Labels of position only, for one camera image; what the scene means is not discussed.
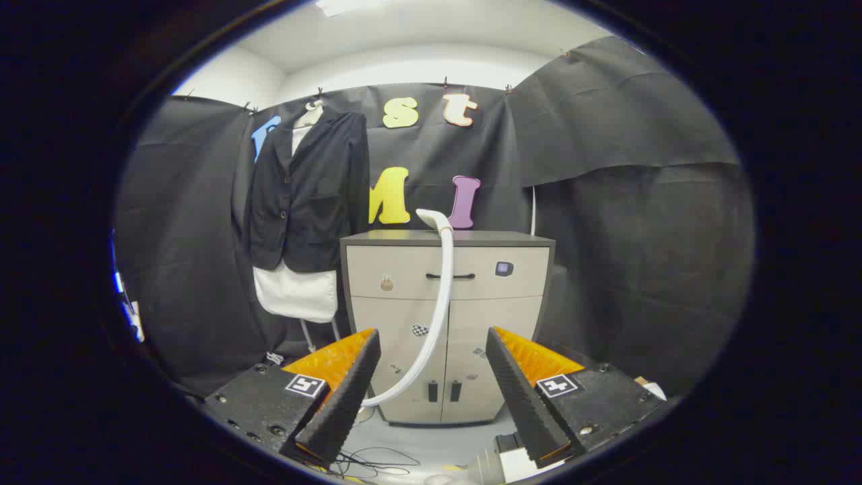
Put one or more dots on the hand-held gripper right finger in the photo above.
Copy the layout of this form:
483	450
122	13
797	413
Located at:
522	397

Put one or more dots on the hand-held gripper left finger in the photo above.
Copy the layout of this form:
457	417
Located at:
343	397

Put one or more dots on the white garment steamer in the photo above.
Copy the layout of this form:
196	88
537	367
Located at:
441	296

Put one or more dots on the black jacket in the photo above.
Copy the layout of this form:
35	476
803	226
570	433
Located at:
306	195

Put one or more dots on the white grey device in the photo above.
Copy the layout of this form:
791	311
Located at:
518	465

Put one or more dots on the small white object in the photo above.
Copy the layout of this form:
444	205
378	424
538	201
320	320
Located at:
274	358

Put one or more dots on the white mannequin torso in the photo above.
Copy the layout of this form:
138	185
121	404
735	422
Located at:
296	293

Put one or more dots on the beige grey cabinet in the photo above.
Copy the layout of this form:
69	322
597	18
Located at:
404	269

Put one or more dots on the black backdrop cloth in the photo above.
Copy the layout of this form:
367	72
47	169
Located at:
606	222

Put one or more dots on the white blue object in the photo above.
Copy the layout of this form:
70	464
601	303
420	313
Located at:
131	313

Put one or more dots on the ceiling light panel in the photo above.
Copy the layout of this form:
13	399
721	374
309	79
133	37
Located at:
350	7

